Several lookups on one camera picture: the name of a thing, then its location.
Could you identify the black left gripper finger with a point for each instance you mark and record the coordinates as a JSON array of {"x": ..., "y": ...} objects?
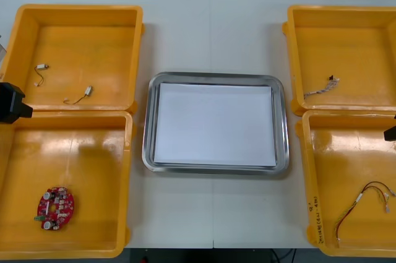
[
  {"x": 12, "y": 97},
  {"x": 21, "y": 111}
]

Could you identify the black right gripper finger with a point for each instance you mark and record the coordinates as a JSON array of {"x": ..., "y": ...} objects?
[{"x": 391, "y": 134}]

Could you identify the round red circuit board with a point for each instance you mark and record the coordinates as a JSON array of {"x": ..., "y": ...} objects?
[{"x": 58, "y": 205}]

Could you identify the yellow-orange plastic bin with handwriting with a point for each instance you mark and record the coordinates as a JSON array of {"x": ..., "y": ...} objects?
[{"x": 340, "y": 167}]

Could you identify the steel tray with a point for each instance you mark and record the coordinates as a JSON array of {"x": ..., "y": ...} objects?
[{"x": 148, "y": 139}]

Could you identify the white sheet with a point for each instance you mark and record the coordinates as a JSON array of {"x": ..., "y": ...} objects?
[{"x": 216, "y": 120}]

